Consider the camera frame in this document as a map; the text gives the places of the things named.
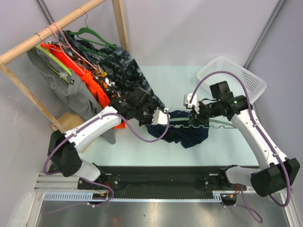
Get bright orange shorts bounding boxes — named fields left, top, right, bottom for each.
left=40, top=42, right=126, bottom=130

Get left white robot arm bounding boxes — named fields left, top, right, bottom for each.
left=44, top=87, right=161, bottom=189

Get dark green hanger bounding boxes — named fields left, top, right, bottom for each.
left=68, top=27, right=116, bottom=57

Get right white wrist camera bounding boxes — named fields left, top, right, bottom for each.
left=183, top=93, right=199, bottom=114

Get pink wire hanger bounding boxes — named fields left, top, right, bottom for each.
left=46, top=22, right=98, bottom=71

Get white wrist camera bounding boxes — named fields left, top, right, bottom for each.
left=151, top=108, right=170, bottom=125
left=183, top=93, right=199, bottom=114

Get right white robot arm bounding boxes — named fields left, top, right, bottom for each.
left=184, top=81, right=300, bottom=197

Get lime green hanger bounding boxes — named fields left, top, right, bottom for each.
left=35, top=45, right=72, bottom=76

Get white plastic basket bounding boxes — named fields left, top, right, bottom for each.
left=196, top=56, right=267, bottom=104

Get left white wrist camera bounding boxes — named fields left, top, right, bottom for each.
left=151, top=108, right=170, bottom=125

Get navy blue shorts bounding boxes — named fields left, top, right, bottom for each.
left=161, top=110, right=209, bottom=148

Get grey shorts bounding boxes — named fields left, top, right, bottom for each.
left=27, top=48, right=116, bottom=145

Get mint green wavy hanger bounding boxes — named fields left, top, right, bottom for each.
left=170, top=117, right=236, bottom=129

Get orange patterned shorts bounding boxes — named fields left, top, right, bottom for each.
left=48, top=42, right=128, bottom=107

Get dark camouflage shorts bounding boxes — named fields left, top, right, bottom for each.
left=58, top=30, right=165, bottom=109

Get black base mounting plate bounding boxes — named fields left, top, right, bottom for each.
left=75, top=166, right=247, bottom=204

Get white slotted cable duct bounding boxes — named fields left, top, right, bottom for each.
left=44, top=192, right=222, bottom=202

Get wooden clothes rack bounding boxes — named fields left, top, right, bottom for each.
left=0, top=0, right=130, bottom=131

